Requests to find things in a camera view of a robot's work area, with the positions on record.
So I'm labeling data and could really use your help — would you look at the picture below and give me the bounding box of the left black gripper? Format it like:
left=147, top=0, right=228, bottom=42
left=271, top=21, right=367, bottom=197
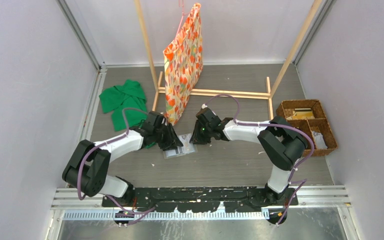
left=153, top=123, right=183, bottom=151

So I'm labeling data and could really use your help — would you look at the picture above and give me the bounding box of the white credit card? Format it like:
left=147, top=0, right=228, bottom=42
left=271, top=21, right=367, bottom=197
left=176, top=133, right=198, bottom=155

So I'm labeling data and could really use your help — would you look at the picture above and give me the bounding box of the grey card holder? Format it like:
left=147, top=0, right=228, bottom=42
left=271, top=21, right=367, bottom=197
left=163, top=133, right=198, bottom=159

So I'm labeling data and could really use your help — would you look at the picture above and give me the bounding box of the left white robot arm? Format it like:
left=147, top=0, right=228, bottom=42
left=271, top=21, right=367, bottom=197
left=62, top=111, right=183, bottom=207

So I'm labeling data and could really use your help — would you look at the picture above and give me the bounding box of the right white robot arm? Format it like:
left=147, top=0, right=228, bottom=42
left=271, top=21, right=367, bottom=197
left=190, top=107, right=309, bottom=205

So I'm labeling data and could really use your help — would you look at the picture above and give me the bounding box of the gold card in basket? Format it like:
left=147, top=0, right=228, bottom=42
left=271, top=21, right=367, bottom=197
left=286, top=108, right=315, bottom=120

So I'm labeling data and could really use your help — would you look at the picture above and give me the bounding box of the wooden hanging rack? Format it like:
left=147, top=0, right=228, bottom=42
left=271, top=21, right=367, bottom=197
left=133, top=0, right=322, bottom=120

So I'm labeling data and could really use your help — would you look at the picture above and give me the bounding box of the green cloth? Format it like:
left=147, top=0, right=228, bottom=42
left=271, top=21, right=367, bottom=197
left=98, top=79, right=149, bottom=147

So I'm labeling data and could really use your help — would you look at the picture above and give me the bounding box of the orange patterned hanging cloth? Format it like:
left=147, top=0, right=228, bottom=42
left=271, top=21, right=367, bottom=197
left=163, top=2, right=203, bottom=125

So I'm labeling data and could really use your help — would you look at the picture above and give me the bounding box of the brown wicker basket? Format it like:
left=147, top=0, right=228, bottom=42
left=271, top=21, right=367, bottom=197
left=275, top=99, right=338, bottom=157

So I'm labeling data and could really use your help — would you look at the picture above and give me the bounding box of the white paper in basket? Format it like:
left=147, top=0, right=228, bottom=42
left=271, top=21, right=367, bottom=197
left=311, top=130, right=328, bottom=149

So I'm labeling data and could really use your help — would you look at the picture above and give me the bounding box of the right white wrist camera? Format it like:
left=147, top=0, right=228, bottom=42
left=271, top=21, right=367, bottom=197
left=201, top=103, right=217, bottom=116

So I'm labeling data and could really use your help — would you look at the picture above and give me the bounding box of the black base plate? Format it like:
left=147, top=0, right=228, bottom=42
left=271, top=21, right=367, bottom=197
left=102, top=186, right=299, bottom=213

